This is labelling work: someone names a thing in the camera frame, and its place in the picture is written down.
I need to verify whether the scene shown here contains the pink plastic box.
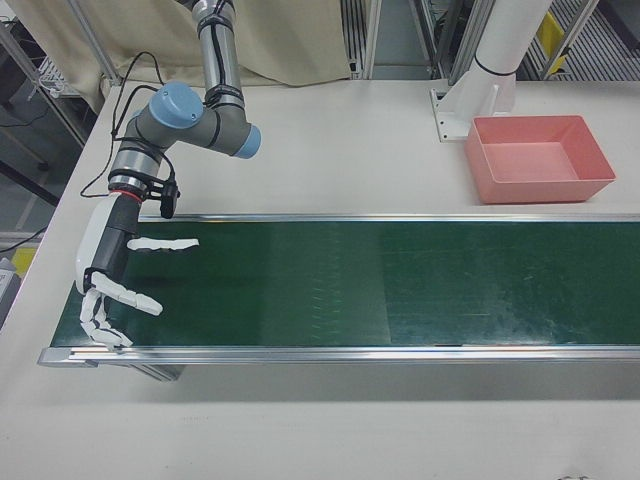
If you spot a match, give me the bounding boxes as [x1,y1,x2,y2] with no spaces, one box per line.
[463,114,617,205]

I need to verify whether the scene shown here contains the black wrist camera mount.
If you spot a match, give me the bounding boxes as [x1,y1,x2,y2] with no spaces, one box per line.
[149,172,181,220]

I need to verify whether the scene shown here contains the yellow bracket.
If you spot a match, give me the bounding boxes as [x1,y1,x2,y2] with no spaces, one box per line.
[537,12,569,46]

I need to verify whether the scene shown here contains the white cylindrical column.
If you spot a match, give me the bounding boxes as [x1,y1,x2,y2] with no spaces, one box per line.
[473,0,554,76]

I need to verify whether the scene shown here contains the beige curtain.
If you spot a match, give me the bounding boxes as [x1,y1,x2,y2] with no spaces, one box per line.
[10,0,351,115]

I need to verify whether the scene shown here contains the robot hand white grey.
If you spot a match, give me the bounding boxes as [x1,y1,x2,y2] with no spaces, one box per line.
[73,192,201,350]

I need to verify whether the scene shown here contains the white mounting bracket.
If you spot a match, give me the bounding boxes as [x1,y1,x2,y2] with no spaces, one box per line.
[430,69,516,144]

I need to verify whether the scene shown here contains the aluminium profile post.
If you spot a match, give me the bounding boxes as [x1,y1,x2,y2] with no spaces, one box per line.
[437,0,496,84]
[362,0,396,80]

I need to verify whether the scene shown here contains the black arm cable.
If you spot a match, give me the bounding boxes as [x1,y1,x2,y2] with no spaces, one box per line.
[79,0,236,199]

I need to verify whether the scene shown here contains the green conveyor belt aluminium frame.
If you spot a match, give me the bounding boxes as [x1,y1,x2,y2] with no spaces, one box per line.
[38,213,640,381]

